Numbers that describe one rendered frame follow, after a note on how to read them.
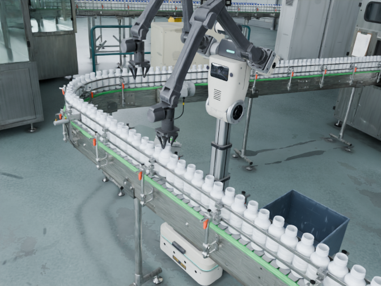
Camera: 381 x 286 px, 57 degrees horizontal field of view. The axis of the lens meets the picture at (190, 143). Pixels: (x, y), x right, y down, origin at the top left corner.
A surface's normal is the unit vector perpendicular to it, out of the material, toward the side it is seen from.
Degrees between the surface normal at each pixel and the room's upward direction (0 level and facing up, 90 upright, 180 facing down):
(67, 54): 90
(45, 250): 0
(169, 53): 90
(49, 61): 90
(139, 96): 90
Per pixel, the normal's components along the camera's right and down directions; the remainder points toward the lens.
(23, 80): 0.66, 0.36
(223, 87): -0.74, 0.26
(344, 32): 0.39, 0.43
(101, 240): 0.06, -0.90
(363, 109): -0.93, 0.09
